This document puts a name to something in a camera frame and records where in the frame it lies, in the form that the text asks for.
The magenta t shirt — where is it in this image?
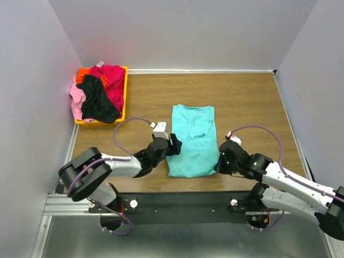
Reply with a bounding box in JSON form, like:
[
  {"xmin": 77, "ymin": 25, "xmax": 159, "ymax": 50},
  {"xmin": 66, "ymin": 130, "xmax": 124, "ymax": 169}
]
[{"xmin": 90, "ymin": 65, "xmax": 126, "ymax": 112}]

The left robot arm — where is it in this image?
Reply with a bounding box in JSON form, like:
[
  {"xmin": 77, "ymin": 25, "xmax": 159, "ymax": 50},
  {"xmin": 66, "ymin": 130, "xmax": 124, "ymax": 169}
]
[{"xmin": 58, "ymin": 133, "xmax": 182, "ymax": 212}]

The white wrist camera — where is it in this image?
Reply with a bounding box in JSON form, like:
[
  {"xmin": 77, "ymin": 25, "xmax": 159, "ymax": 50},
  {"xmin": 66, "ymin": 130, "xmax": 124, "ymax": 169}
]
[
  {"xmin": 225, "ymin": 131, "xmax": 242, "ymax": 146},
  {"xmin": 150, "ymin": 121, "xmax": 169, "ymax": 140}
]

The black t shirt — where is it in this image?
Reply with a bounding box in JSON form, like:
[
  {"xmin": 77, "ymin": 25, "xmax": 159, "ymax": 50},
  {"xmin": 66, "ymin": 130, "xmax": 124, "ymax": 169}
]
[{"xmin": 76, "ymin": 75, "xmax": 120, "ymax": 124}]

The yellow plastic bin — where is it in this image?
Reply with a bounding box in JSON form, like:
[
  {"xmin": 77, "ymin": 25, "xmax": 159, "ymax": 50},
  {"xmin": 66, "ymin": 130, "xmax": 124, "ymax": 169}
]
[{"xmin": 69, "ymin": 64, "xmax": 128, "ymax": 126}]

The pink t shirt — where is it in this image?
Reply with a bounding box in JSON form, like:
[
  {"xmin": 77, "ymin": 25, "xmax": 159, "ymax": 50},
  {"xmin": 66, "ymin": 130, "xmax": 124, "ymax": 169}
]
[{"xmin": 69, "ymin": 76, "xmax": 93, "ymax": 123}]

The turquoise t shirt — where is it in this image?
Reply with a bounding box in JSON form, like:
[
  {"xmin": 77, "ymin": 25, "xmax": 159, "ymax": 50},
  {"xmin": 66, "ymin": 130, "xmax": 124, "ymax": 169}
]
[{"xmin": 167, "ymin": 104, "xmax": 219, "ymax": 178}]

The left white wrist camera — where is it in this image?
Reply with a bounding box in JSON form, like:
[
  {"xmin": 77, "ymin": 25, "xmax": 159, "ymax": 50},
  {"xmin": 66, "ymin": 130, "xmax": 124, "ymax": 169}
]
[{"xmin": 150, "ymin": 121, "xmax": 169, "ymax": 140}]

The aluminium frame rail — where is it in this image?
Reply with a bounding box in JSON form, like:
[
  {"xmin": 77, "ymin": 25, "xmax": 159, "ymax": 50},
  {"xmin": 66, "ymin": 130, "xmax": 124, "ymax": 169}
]
[{"xmin": 31, "ymin": 123, "xmax": 92, "ymax": 258}]

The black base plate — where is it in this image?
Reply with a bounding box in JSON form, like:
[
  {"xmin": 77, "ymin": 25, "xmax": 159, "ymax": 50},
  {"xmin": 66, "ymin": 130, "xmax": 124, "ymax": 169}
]
[{"xmin": 88, "ymin": 191, "xmax": 280, "ymax": 237}]

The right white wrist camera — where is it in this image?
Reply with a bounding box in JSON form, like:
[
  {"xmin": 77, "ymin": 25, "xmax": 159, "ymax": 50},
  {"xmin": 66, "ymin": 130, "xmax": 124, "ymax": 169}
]
[{"xmin": 225, "ymin": 131, "xmax": 242, "ymax": 146}]

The orange t shirt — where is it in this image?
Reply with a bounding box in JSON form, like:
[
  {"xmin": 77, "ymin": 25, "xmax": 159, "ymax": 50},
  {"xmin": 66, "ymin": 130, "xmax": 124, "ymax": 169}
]
[{"xmin": 75, "ymin": 68, "xmax": 108, "ymax": 87}]

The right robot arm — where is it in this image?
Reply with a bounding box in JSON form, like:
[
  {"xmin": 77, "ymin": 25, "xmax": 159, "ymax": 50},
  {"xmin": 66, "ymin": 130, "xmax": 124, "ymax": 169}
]
[{"xmin": 214, "ymin": 139, "xmax": 343, "ymax": 240}]

